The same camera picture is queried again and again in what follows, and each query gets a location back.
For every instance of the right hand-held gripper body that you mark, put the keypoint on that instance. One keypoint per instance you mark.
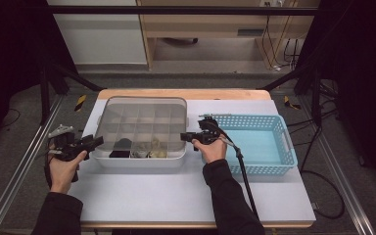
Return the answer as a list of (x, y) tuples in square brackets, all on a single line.
[(209, 130)]

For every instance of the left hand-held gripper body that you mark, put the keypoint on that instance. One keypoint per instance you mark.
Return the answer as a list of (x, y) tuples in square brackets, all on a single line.
[(65, 143)]

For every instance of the black sock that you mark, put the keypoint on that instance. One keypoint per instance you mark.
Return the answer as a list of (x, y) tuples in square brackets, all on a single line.
[(121, 149)]

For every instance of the yellow sock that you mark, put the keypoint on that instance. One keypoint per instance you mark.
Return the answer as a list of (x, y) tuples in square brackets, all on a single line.
[(158, 149)]

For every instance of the clear plastic tray lid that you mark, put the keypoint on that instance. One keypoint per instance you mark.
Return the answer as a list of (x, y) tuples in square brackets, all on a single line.
[(143, 120)]

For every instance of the grey sock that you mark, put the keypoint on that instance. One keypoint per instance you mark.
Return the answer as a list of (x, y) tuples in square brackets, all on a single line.
[(141, 150)]

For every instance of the white divided storage box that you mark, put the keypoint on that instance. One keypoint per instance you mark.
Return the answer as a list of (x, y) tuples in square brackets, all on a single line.
[(143, 161)]

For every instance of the blue perforated plastic basket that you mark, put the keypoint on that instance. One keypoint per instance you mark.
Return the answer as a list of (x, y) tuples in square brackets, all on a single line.
[(261, 147)]

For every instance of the person's right hand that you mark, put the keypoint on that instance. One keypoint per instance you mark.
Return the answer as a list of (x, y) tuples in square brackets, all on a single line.
[(212, 151)]

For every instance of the person's left hand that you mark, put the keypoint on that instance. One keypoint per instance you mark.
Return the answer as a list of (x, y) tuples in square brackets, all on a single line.
[(63, 173)]

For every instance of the black metal stand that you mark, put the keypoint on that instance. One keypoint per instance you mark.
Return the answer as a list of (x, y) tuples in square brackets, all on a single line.
[(316, 94), (45, 91)]

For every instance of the white table mat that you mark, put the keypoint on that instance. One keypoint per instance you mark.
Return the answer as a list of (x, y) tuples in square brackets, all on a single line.
[(163, 196)]

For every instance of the white cabinet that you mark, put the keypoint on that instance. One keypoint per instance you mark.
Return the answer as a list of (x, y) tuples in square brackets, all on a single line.
[(101, 39)]

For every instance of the wooden desk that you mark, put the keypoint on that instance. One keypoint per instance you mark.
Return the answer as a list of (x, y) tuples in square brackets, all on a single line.
[(209, 24)]

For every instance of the black curtain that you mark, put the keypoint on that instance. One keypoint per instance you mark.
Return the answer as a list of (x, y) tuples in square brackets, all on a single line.
[(365, 65), (6, 49)]

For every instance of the black horizontal bar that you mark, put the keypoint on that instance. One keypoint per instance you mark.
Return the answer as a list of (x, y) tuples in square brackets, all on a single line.
[(176, 10)]

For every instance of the white power strip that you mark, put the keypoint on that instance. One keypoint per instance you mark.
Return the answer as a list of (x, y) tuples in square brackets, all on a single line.
[(271, 3)]

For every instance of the aluminium floor rail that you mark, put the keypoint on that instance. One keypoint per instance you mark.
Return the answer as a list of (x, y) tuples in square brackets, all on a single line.
[(19, 169), (339, 182)]

